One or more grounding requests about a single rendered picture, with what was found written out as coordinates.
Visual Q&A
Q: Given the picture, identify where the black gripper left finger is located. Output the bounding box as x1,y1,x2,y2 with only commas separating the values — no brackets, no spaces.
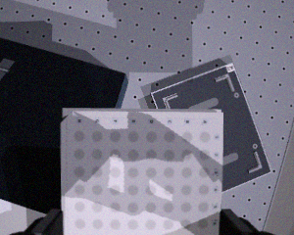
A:
10,209,64,235

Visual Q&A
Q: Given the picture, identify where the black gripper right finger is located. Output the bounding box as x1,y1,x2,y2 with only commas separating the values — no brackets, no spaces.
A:
219,209,274,235

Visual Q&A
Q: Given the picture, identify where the grey perforated base plate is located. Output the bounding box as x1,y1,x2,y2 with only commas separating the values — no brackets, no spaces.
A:
0,0,294,231

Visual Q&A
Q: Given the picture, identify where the grey well plate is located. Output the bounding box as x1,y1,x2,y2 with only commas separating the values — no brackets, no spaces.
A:
61,108,223,235

